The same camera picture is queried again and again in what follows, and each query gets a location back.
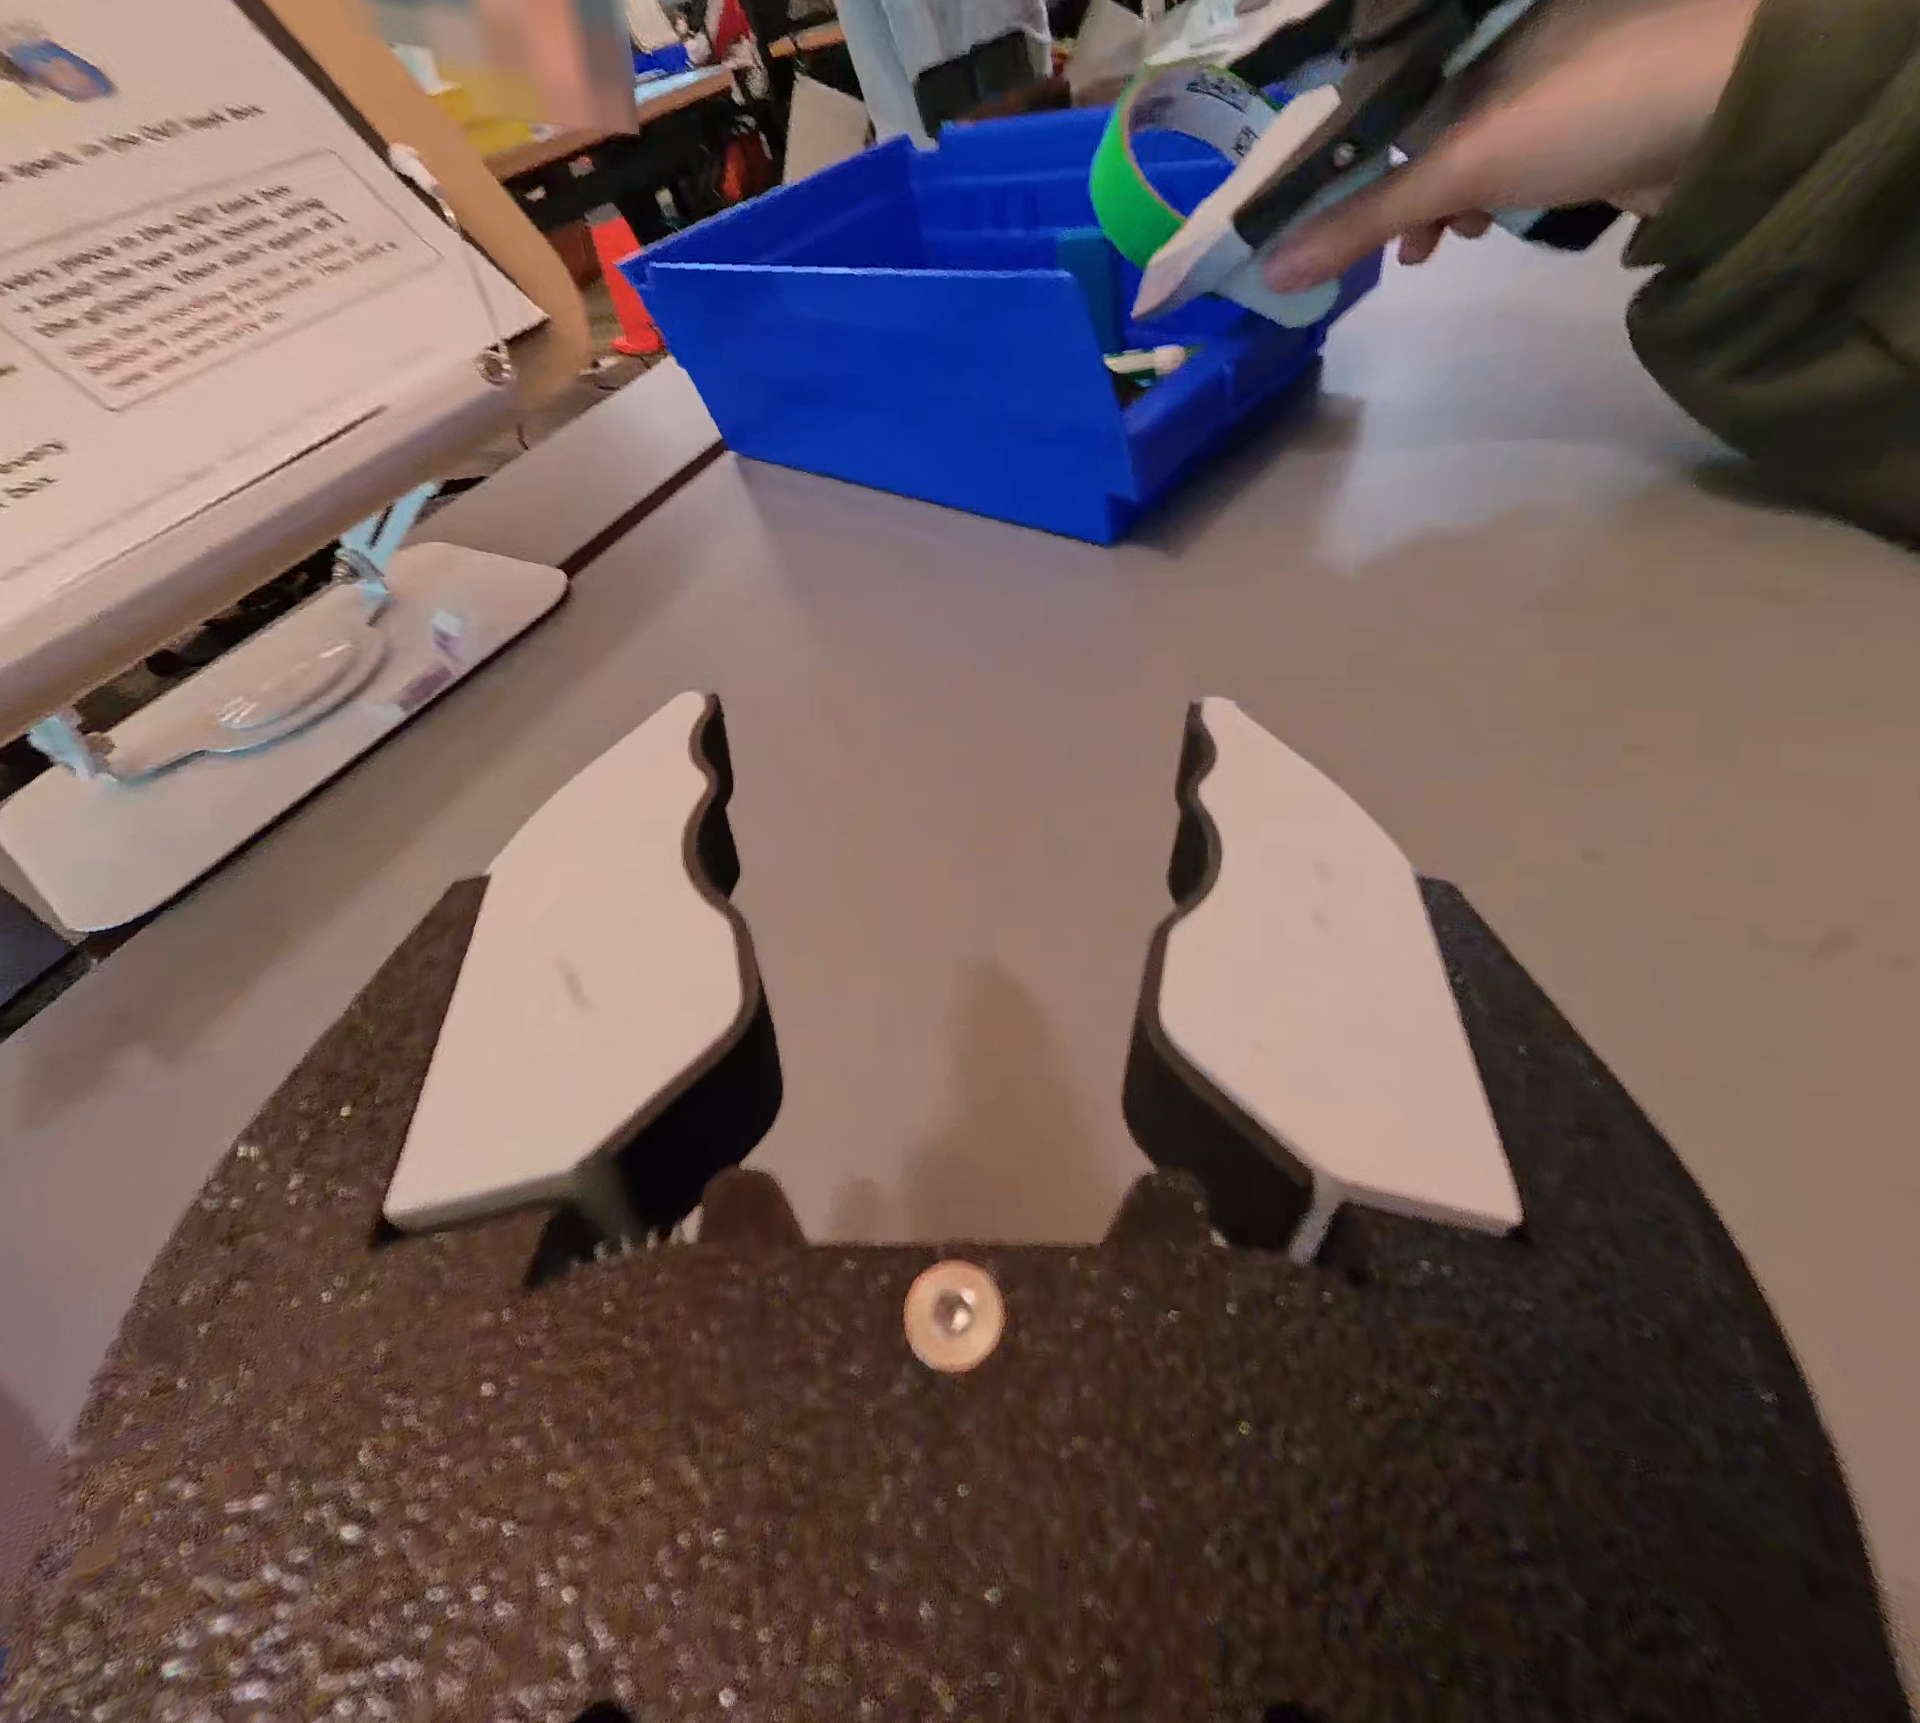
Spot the green tape roll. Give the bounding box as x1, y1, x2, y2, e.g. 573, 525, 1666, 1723
1090, 62, 1288, 270

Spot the blue plastic bin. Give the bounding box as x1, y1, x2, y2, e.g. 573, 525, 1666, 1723
617, 88, 1389, 547

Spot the person's right hand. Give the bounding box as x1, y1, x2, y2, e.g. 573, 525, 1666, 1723
1265, 0, 1763, 292

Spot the orange cone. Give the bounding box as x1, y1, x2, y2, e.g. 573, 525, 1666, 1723
588, 200, 665, 357

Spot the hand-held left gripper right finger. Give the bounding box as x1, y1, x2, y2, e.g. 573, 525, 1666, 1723
1123, 697, 1525, 1267

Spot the blue rectangular block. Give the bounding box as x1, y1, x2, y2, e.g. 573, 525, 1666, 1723
1053, 228, 1128, 357

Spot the wooden display board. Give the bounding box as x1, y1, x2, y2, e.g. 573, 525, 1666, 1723
0, 0, 594, 741

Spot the person's right forearm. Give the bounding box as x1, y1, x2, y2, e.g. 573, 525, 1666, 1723
1625, 0, 1920, 547

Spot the printed instruction sheet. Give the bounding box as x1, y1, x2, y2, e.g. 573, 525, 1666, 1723
0, 0, 549, 607

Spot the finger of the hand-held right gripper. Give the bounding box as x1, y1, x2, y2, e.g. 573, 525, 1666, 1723
1184, 0, 1397, 78
1132, 84, 1345, 324

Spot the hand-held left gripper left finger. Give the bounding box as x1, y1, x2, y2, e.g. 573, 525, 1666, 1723
382, 687, 786, 1245

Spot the white hanging panel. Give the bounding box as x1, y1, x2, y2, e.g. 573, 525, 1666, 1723
782, 78, 875, 188

